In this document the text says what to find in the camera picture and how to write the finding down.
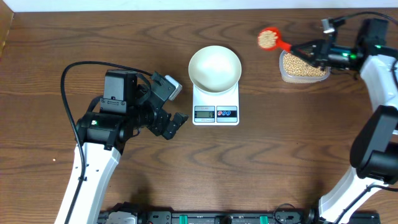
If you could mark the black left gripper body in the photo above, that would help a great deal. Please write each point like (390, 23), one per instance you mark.
(145, 114)

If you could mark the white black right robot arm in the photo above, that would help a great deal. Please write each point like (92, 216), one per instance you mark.
(373, 157)

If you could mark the white round bowl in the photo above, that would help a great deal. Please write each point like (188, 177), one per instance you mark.
(214, 69)

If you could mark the white digital kitchen scale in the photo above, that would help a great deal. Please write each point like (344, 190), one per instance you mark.
(216, 109)

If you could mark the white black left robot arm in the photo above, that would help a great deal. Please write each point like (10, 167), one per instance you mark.
(129, 103)

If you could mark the brown cardboard box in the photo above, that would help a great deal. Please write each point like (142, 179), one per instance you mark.
(6, 17)

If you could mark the red plastic measuring scoop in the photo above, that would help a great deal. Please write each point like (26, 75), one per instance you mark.
(270, 39)

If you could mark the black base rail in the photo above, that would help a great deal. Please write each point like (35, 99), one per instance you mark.
(133, 213)

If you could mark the clear plastic soybean container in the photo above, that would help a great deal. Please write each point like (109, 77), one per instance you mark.
(295, 70)

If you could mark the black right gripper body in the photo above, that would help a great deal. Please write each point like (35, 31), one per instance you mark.
(337, 56)

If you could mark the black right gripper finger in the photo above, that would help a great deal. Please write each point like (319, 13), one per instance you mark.
(310, 45)
(310, 55)

